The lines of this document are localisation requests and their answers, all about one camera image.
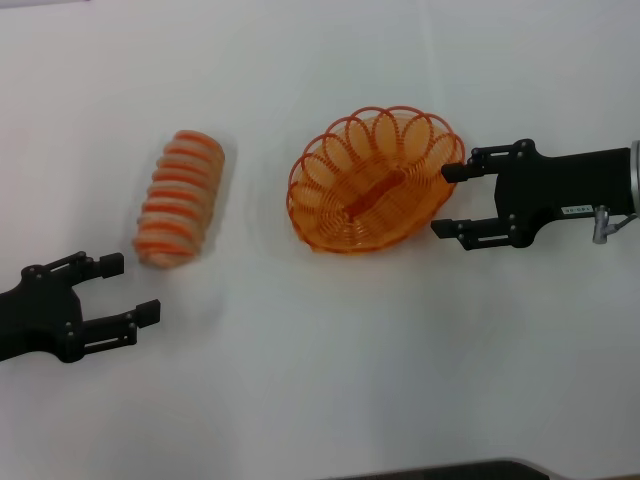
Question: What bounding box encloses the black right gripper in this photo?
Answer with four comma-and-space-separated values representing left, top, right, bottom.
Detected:
430, 138, 636, 252

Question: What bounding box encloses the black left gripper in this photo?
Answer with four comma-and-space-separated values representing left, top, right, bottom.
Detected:
0, 251, 162, 365

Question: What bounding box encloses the orange wire basket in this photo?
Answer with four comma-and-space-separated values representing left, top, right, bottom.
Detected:
286, 104, 466, 255

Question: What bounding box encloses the orange striped bread loaf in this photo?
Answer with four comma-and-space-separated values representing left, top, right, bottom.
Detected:
131, 129, 226, 271

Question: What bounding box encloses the dark robot torso edge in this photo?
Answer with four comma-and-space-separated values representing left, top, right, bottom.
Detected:
344, 457, 571, 480

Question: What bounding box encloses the silver cable connector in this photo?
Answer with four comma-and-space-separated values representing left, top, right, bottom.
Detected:
592, 204, 619, 245

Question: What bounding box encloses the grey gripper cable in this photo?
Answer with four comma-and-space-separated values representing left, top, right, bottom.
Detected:
612, 212, 640, 234

